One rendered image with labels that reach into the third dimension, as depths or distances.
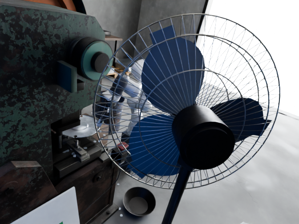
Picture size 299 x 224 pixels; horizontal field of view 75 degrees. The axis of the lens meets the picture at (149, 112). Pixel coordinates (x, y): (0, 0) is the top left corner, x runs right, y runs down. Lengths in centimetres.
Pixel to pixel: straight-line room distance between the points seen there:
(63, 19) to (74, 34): 8
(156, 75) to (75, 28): 52
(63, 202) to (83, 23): 95
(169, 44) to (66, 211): 111
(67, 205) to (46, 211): 13
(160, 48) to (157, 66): 5
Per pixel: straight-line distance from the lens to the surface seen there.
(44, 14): 89
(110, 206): 189
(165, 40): 53
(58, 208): 130
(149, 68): 53
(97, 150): 134
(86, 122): 148
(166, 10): 617
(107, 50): 94
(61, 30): 93
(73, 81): 88
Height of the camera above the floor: 157
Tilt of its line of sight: 27 degrees down
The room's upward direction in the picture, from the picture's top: 12 degrees clockwise
